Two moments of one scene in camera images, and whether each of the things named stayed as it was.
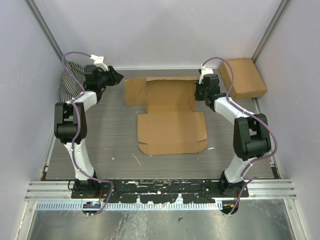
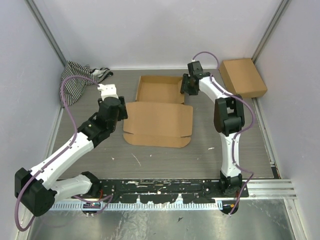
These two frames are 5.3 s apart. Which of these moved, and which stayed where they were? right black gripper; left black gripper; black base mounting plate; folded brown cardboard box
Moved: right black gripper; left black gripper
Stayed: black base mounting plate; folded brown cardboard box
